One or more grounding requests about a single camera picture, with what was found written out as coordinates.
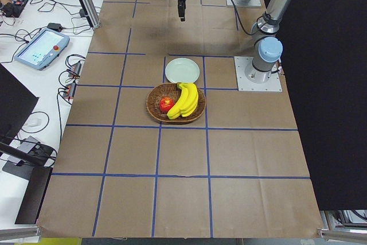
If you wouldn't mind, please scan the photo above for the light green plate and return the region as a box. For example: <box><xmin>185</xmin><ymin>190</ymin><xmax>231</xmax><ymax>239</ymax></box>
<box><xmin>165</xmin><ymin>57</ymin><xmax>200</xmax><ymax>83</ymax></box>

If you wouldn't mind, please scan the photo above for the brown wicker basket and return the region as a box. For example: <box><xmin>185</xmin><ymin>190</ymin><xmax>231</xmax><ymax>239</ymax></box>
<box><xmin>146</xmin><ymin>83</ymin><xmax>206</xmax><ymax>125</ymax></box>

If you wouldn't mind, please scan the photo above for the red apple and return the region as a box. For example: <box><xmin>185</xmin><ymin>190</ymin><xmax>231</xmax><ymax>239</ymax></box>
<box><xmin>159</xmin><ymin>97</ymin><xmax>175</xmax><ymax>114</ymax></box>

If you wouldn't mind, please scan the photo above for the yellow banana bunch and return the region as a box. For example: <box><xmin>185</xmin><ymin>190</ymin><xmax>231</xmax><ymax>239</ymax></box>
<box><xmin>167</xmin><ymin>83</ymin><xmax>198</xmax><ymax>120</ymax></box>

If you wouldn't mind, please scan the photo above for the usb hub upper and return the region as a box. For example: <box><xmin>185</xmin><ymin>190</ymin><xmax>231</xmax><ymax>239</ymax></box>
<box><xmin>67</xmin><ymin>61</ymin><xmax>82</xmax><ymax>79</ymax></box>

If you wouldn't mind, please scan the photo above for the usb hub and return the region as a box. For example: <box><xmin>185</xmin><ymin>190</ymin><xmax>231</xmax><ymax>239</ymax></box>
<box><xmin>67</xmin><ymin>61</ymin><xmax>82</xmax><ymax>79</ymax></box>
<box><xmin>63</xmin><ymin>83</ymin><xmax>77</xmax><ymax>100</ymax></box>

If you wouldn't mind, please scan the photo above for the black power adapter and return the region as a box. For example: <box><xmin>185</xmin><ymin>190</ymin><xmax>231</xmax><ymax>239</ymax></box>
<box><xmin>47</xmin><ymin>22</ymin><xmax>63</xmax><ymax>32</ymax></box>

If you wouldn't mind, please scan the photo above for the blue teach pendant near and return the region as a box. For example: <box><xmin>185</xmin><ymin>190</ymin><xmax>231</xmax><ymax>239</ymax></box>
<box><xmin>14</xmin><ymin>28</ymin><xmax>70</xmax><ymax>70</ymax></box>

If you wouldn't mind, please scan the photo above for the brown paper table cover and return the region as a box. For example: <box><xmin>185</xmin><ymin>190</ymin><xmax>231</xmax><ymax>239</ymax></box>
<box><xmin>37</xmin><ymin>0</ymin><xmax>322</xmax><ymax>238</ymax></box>

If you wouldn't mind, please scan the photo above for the usb hub lower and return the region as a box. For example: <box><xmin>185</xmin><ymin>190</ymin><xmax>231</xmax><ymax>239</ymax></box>
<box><xmin>63</xmin><ymin>83</ymin><xmax>77</xmax><ymax>100</ymax></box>

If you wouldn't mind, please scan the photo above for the black curtain panel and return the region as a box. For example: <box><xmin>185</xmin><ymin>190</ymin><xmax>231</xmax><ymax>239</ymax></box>
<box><xmin>277</xmin><ymin>0</ymin><xmax>366</xmax><ymax>210</ymax></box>

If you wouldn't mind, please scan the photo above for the black electronics board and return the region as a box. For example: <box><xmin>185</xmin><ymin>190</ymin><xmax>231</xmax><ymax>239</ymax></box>
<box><xmin>1</xmin><ymin>0</ymin><xmax>28</xmax><ymax>18</ymax></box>

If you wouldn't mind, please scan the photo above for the white charger block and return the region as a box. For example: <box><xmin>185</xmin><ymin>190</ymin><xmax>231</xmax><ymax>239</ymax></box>
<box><xmin>27</xmin><ymin>118</ymin><xmax>42</xmax><ymax>127</ymax></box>

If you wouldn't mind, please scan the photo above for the black monitor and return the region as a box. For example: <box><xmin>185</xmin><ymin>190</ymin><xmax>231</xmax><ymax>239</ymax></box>
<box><xmin>0</xmin><ymin>65</ymin><xmax>38</xmax><ymax>145</ymax></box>

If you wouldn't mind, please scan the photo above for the grey dock box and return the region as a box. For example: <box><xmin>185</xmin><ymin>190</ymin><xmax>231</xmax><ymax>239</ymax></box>
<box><xmin>7</xmin><ymin>136</ymin><xmax>40</xmax><ymax>166</ymax></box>

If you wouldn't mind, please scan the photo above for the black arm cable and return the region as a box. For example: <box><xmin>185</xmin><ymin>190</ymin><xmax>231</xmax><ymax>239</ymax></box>
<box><xmin>222</xmin><ymin>0</ymin><xmax>255</xmax><ymax>37</ymax></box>

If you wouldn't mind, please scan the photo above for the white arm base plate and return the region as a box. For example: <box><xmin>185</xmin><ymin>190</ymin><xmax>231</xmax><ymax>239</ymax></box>
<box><xmin>234</xmin><ymin>56</ymin><xmax>282</xmax><ymax>92</ymax></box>

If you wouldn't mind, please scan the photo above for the aluminium rail bottom right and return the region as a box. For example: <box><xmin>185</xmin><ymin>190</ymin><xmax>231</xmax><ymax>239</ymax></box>
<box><xmin>317</xmin><ymin>228</ymin><xmax>367</xmax><ymax>244</ymax></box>

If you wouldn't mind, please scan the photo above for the aluminium rail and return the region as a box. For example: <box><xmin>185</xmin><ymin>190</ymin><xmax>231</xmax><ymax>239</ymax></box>
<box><xmin>317</xmin><ymin>228</ymin><xmax>367</xmax><ymax>244</ymax></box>
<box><xmin>1</xmin><ymin>226</ymin><xmax>41</xmax><ymax>241</ymax></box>

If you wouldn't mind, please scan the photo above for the aluminium rail bottom left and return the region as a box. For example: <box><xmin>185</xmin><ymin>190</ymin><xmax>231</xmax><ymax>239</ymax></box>
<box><xmin>1</xmin><ymin>226</ymin><xmax>41</xmax><ymax>241</ymax></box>

